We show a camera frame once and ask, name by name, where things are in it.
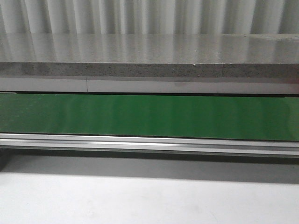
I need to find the white pleated curtain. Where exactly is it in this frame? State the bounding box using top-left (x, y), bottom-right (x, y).
top-left (0, 0), bottom-right (299, 35)

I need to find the grey stone counter slab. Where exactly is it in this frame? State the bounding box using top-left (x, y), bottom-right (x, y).
top-left (0, 33), bottom-right (299, 79)

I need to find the green conveyor belt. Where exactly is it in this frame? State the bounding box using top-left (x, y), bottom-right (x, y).
top-left (0, 93), bottom-right (299, 141)

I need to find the aluminium conveyor front rail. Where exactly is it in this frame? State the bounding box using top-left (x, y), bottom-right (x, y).
top-left (0, 133), bottom-right (299, 157)

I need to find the white conveyor rear rail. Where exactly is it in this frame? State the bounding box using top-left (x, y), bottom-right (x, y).
top-left (0, 77), bottom-right (299, 95)

